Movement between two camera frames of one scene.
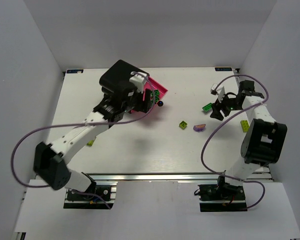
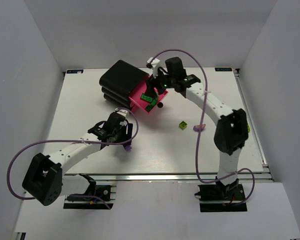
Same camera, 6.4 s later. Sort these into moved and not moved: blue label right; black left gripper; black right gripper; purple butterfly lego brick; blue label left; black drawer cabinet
Moved: black right gripper; black left gripper
Not moved: blue label left; black drawer cabinet; blue label right; purple butterfly lego brick
